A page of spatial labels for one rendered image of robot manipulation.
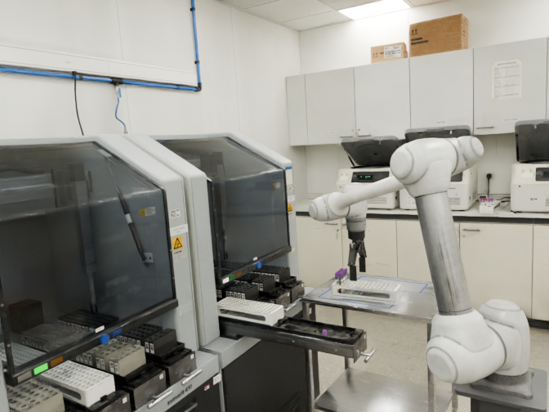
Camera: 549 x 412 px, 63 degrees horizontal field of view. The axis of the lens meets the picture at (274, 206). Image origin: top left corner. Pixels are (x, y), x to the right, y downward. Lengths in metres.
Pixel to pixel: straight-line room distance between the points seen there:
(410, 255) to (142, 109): 2.46
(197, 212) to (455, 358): 1.04
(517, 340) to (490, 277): 2.34
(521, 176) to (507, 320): 2.31
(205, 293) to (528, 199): 2.67
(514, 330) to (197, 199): 1.19
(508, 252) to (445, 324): 2.45
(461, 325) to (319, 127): 3.29
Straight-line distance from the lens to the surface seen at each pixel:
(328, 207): 1.84
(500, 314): 1.62
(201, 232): 1.81
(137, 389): 1.58
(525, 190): 3.80
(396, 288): 2.03
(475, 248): 3.91
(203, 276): 1.85
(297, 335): 1.78
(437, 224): 1.45
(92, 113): 2.88
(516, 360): 1.67
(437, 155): 1.45
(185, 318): 1.80
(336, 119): 4.42
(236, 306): 1.95
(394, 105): 4.24
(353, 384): 2.52
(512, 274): 3.93
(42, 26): 2.81
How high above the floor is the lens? 1.54
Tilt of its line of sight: 8 degrees down
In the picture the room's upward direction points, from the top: 4 degrees counter-clockwise
